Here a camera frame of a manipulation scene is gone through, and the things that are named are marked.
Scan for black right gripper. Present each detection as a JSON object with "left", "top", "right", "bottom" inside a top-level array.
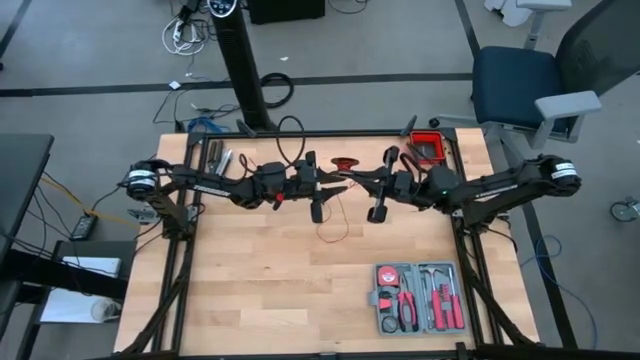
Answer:
[{"left": 344, "top": 145, "right": 401, "bottom": 225}]

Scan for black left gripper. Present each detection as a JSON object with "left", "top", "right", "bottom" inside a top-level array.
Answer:
[{"left": 304, "top": 150, "right": 350, "bottom": 225}]

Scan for black wire spool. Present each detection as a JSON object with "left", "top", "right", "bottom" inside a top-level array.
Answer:
[{"left": 329, "top": 156, "right": 361, "bottom": 174}]

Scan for red wire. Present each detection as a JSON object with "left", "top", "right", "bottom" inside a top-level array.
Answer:
[{"left": 314, "top": 182, "right": 354, "bottom": 245}]

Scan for red plastic bin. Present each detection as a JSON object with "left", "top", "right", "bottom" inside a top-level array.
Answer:
[{"left": 408, "top": 130, "right": 447, "bottom": 166}]

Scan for red tape measure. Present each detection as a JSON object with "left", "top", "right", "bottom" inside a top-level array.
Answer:
[{"left": 376, "top": 265, "right": 400, "bottom": 288}]

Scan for silver hammer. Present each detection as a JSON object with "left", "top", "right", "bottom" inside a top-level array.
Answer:
[{"left": 419, "top": 266, "right": 441, "bottom": 331}]

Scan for silver and black hand tool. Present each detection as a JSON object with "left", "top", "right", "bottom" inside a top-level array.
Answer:
[{"left": 218, "top": 148, "right": 234, "bottom": 177}]

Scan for grey tool kit case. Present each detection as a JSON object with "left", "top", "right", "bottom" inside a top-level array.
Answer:
[{"left": 367, "top": 260, "right": 470, "bottom": 337}]

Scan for black tower fan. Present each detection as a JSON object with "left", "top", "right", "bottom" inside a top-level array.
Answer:
[{"left": 207, "top": 0, "right": 281, "bottom": 134}]

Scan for navy office chair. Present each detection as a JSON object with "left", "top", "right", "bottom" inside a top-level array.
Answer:
[{"left": 429, "top": 0, "right": 640, "bottom": 151}]

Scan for black cabinet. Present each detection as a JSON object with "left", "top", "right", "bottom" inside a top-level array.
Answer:
[{"left": 247, "top": 0, "right": 326, "bottom": 26}]

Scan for white office chair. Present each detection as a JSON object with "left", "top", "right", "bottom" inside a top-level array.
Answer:
[{"left": 483, "top": 0, "right": 574, "bottom": 49}]

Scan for black power adapter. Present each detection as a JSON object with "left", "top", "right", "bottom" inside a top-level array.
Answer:
[{"left": 69, "top": 213, "right": 99, "bottom": 242}]

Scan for white sheet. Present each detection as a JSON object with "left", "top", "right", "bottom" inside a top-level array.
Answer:
[{"left": 59, "top": 255, "right": 123, "bottom": 280}]

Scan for grey castor wheel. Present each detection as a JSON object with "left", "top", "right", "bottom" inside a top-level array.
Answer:
[{"left": 609, "top": 197, "right": 640, "bottom": 224}]

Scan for clear plastic cup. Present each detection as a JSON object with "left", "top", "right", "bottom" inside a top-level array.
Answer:
[{"left": 89, "top": 298, "right": 123, "bottom": 322}]

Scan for black desk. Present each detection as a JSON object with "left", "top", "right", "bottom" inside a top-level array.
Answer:
[{"left": 0, "top": 132, "right": 55, "bottom": 346}]

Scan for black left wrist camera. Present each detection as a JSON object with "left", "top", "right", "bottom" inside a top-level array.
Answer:
[{"left": 293, "top": 163, "right": 314, "bottom": 197}]

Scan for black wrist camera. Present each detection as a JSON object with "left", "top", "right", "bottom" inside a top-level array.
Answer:
[
  {"left": 293, "top": 163, "right": 314, "bottom": 197},
  {"left": 392, "top": 171, "right": 414, "bottom": 199}
]

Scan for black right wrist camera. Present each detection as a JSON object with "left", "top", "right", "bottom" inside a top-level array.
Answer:
[{"left": 392, "top": 171, "right": 414, "bottom": 199}]

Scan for black looped camera cable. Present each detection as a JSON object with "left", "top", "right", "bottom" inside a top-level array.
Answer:
[
  {"left": 275, "top": 114, "right": 307, "bottom": 169},
  {"left": 399, "top": 141, "right": 444, "bottom": 177}
]

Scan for black aluminium table frame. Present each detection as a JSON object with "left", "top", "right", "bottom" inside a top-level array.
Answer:
[{"left": 112, "top": 127, "right": 544, "bottom": 360}]

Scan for black coiled floor cable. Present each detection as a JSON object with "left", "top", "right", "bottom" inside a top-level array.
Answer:
[{"left": 259, "top": 72, "right": 295, "bottom": 110}]

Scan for black wire stripper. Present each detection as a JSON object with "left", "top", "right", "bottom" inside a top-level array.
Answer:
[{"left": 207, "top": 139, "right": 225, "bottom": 174}]

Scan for red handled pliers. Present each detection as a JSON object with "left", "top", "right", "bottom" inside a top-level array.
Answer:
[{"left": 397, "top": 272, "right": 420, "bottom": 333}]

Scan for blue floor cable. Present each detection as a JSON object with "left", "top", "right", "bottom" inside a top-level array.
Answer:
[
  {"left": 519, "top": 234, "right": 599, "bottom": 349},
  {"left": 187, "top": 115, "right": 221, "bottom": 134}
]

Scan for black floor cables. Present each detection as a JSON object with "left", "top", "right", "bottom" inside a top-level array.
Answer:
[{"left": 152, "top": 87, "right": 241, "bottom": 131}]

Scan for silver metal mounting bracket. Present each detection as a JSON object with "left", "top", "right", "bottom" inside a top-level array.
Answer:
[{"left": 127, "top": 208, "right": 157, "bottom": 225}]

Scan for white power strip cables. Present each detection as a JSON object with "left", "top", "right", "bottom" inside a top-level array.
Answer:
[{"left": 161, "top": 14, "right": 207, "bottom": 57}]

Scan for yellow cable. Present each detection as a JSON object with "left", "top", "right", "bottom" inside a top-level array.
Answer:
[{"left": 39, "top": 174, "right": 141, "bottom": 226}]

